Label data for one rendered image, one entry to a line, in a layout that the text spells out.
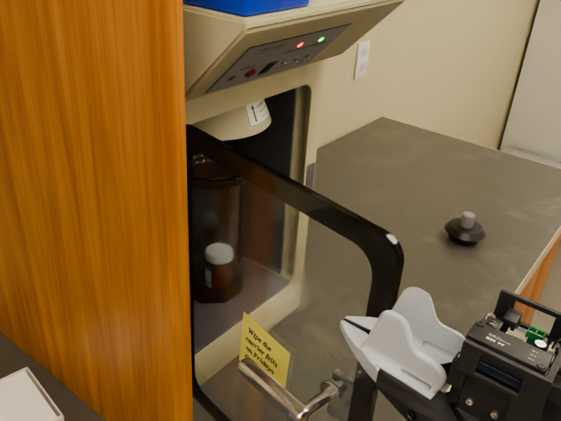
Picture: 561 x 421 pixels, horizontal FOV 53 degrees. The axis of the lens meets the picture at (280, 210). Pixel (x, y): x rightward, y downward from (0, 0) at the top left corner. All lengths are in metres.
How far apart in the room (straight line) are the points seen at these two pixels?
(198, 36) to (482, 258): 0.91
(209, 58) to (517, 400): 0.39
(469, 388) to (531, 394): 0.04
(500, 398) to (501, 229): 1.08
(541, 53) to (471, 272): 2.52
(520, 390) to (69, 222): 0.52
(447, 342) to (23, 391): 0.64
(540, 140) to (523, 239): 2.35
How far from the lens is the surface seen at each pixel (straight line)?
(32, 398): 0.90
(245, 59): 0.59
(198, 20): 0.56
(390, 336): 0.41
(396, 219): 1.39
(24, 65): 0.67
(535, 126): 3.74
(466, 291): 1.20
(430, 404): 0.41
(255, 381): 0.56
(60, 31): 0.60
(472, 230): 1.33
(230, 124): 0.77
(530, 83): 3.70
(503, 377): 0.38
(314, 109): 0.87
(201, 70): 0.57
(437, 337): 0.44
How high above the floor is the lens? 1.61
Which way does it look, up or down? 29 degrees down
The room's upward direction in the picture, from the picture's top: 4 degrees clockwise
